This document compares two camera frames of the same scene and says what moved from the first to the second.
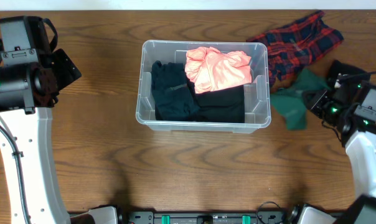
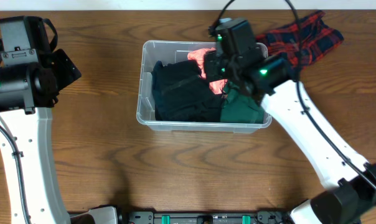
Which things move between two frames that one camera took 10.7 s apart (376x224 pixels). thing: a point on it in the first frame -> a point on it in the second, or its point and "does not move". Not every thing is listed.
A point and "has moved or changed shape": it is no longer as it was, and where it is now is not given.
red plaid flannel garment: (292, 46) does not move
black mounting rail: (207, 218) does not move
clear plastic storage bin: (257, 105) does not move
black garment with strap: (337, 68) -> (182, 94)
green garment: (290, 100) has moved or changed shape
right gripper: (315, 106) -> (213, 59)
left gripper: (67, 69) does not move
